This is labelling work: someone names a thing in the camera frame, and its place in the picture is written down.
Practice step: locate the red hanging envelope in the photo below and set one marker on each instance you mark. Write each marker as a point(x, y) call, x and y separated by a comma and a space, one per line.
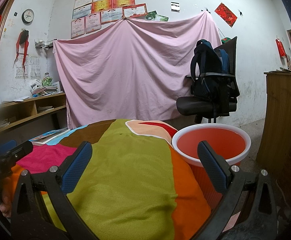
point(281, 47)

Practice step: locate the red paper wall decoration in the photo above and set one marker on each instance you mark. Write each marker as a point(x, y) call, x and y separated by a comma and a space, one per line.
point(226, 14)

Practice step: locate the black and white picture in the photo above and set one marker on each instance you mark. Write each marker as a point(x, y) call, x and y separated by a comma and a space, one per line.
point(175, 7)

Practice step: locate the orange basin with white rim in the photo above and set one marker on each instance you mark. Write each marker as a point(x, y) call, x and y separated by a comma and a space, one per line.
point(215, 140)

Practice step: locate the illustrated book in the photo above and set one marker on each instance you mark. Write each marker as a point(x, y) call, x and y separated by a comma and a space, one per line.
point(50, 136)

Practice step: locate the loose white papers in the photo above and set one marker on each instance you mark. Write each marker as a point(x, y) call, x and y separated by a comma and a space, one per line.
point(18, 99)

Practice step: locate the wooden cabinet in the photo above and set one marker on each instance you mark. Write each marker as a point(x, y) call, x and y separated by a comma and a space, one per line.
point(278, 125)

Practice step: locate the items on cabinet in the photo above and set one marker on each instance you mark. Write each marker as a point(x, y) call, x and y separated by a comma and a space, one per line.
point(283, 70)

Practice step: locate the stack of books and papers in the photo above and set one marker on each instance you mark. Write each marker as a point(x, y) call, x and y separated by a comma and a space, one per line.
point(44, 89)

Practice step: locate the papers inside shelf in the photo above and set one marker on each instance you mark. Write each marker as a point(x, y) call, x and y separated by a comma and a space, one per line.
point(45, 108)

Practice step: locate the group of framed certificates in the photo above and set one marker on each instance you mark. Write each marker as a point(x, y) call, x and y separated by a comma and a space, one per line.
point(110, 7)

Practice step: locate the multicoloured blanket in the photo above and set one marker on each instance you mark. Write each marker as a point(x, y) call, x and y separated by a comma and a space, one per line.
point(125, 180)

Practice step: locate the dark blue backpack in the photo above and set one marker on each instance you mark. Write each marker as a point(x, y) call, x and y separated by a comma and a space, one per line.
point(209, 75)

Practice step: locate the wall calendar sheets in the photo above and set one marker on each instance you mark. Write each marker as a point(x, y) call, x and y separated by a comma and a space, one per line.
point(34, 66)

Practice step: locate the glass jar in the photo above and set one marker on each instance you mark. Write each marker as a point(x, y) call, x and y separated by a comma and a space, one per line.
point(46, 80)

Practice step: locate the round wall clock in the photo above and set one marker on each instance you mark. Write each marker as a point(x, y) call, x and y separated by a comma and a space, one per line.
point(28, 16)

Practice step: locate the wooden shelf desk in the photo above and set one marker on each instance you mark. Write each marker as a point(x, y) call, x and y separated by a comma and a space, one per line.
point(28, 106)

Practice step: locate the person's left hand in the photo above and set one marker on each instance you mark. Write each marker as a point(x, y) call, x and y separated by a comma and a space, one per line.
point(5, 208)

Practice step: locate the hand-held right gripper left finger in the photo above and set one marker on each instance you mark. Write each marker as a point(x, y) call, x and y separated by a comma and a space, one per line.
point(76, 166)

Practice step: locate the red and black hanging ornament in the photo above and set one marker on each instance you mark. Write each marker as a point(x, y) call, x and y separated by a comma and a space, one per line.
point(23, 37)

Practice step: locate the pink hanging sheet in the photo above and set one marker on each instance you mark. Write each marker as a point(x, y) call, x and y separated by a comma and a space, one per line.
point(135, 75)

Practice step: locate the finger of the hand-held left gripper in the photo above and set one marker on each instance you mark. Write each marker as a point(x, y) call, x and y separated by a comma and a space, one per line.
point(23, 150)
point(8, 145)

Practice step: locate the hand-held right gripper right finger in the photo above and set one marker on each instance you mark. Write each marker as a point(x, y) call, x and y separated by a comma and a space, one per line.
point(211, 166)

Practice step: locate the black office chair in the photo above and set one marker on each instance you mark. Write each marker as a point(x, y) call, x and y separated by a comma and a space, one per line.
point(195, 103)

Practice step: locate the light green photo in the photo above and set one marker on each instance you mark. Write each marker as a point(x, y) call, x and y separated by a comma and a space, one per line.
point(162, 18)

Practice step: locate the green and red box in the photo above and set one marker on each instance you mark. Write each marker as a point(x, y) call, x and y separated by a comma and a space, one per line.
point(226, 40)

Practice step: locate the dark green photo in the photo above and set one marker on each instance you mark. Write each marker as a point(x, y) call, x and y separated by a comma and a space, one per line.
point(150, 16)

